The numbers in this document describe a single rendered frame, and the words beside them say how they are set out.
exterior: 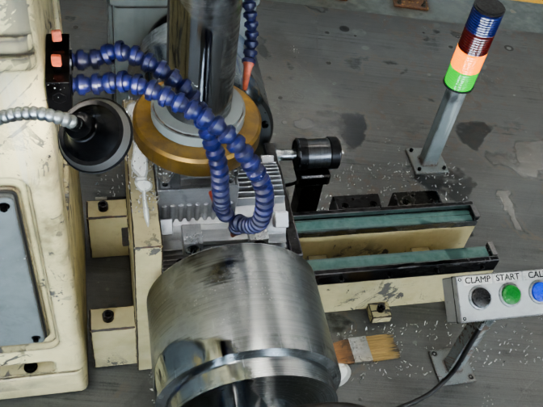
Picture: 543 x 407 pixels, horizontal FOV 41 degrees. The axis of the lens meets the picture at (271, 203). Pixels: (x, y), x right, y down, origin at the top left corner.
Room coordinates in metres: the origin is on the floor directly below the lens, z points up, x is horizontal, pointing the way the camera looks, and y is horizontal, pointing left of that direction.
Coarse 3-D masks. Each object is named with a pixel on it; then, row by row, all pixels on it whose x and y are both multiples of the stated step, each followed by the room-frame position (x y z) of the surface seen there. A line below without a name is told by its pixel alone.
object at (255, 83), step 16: (160, 32) 1.04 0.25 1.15; (144, 48) 1.02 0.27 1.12; (160, 48) 1.00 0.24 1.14; (240, 48) 1.05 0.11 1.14; (128, 64) 1.03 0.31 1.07; (240, 64) 1.00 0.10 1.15; (256, 64) 1.06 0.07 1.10; (160, 80) 0.92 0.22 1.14; (240, 80) 0.95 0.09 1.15; (256, 80) 0.99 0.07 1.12; (256, 96) 0.94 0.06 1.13; (272, 128) 0.96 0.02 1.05
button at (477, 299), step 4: (476, 288) 0.66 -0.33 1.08; (480, 288) 0.66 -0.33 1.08; (484, 288) 0.67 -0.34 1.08; (472, 292) 0.66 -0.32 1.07; (476, 292) 0.66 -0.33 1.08; (480, 292) 0.66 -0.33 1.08; (484, 292) 0.66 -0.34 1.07; (488, 292) 0.66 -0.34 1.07; (472, 296) 0.65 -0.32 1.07; (476, 296) 0.65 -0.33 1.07; (480, 296) 0.65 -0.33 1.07; (484, 296) 0.65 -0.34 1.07; (488, 296) 0.66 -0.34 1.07; (472, 300) 0.65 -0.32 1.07; (476, 300) 0.65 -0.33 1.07; (480, 300) 0.65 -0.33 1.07; (484, 300) 0.65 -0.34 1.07; (488, 300) 0.65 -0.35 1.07; (476, 304) 0.64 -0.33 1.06; (480, 304) 0.64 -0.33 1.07; (484, 304) 0.65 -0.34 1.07
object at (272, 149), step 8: (264, 144) 0.93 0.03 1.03; (272, 144) 0.94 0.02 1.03; (264, 152) 0.92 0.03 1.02; (272, 152) 0.92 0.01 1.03; (280, 160) 0.92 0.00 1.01; (288, 200) 0.81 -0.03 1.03; (288, 208) 0.79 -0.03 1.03; (288, 216) 0.78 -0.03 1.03; (288, 224) 0.76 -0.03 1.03; (288, 232) 0.74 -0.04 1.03; (296, 232) 0.75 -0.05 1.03; (288, 240) 0.73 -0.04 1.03; (296, 240) 0.73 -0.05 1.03; (288, 248) 0.71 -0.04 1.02; (296, 248) 0.71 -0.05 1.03
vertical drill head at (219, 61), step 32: (192, 0) 0.70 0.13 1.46; (224, 0) 0.71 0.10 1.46; (192, 32) 0.70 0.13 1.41; (224, 32) 0.71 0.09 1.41; (192, 64) 0.70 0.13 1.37; (224, 64) 0.71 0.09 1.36; (224, 96) 0.72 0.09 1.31; (160, 128) 0.69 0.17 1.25; (192, 128) 0.69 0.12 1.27; (256, 128) 0.74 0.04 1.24; (160, 160) 0.66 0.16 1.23; (192, 160) 0.66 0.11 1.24
